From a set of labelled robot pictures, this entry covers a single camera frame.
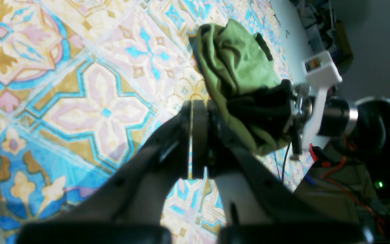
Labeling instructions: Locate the green t-shirt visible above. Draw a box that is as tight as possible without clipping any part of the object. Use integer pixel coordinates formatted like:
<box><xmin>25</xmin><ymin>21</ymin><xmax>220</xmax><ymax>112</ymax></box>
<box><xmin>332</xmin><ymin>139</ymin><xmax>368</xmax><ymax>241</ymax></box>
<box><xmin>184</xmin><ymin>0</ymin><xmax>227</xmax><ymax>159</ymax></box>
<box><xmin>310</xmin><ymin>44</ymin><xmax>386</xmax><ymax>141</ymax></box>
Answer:
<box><xmin>192</xmin><ymin>19</ymin><xmax>288</xmax><ymax>156</ymax></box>

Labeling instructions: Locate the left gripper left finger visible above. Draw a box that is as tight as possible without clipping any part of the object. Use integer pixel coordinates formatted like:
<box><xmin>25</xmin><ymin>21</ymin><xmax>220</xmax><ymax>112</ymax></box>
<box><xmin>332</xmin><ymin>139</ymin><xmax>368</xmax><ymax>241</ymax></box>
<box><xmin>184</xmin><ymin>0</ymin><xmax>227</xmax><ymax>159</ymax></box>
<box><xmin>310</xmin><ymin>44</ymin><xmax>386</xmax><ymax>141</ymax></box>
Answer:
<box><xmin>17</xmin><ymin>101</ymin><xmax>192</xmax><ymax>244</ymax></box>

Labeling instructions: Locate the patterned tablecloth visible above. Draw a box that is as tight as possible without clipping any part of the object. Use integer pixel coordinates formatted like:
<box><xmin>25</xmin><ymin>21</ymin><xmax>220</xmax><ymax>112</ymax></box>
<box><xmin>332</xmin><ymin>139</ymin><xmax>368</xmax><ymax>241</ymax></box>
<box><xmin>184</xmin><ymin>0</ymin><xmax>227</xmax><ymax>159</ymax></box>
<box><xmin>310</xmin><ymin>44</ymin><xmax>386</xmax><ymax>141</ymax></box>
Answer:
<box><xmin>0</xmin><ymin>0</ymin><xmax>308</xmax><ymax>244</ymax></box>

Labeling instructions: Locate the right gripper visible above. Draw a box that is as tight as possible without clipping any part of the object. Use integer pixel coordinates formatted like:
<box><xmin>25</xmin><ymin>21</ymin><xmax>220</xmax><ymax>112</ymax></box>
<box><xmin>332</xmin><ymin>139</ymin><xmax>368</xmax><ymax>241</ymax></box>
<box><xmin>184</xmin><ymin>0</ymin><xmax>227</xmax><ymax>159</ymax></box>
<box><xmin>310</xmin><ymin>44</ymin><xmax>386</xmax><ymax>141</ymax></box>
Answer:
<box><xmin>227</xmin><ymin>79</ymin><xmax>359</xmax><ymax>146</ymax></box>

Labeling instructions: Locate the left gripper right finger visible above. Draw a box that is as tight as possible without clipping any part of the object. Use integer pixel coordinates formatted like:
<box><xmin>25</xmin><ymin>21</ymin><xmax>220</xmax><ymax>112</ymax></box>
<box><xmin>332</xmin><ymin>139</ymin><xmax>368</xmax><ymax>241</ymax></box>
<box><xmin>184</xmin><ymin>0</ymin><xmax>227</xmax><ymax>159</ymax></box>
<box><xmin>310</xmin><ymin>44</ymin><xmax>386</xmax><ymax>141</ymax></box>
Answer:
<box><xmin>192</xmin><ymin>100</ymin><xmax>373</xmax><ymax>244</ymax></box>

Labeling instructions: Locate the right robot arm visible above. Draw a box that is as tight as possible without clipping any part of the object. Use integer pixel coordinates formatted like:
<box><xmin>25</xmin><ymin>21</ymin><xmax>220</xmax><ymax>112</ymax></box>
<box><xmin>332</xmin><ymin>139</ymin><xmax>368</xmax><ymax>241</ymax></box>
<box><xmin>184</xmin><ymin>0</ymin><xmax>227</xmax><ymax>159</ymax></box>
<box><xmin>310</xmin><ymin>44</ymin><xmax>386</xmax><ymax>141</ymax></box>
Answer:
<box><xmin>226</xmin><ymin>79</ymin><xmax>390</xmax><ymax>244</ymax></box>

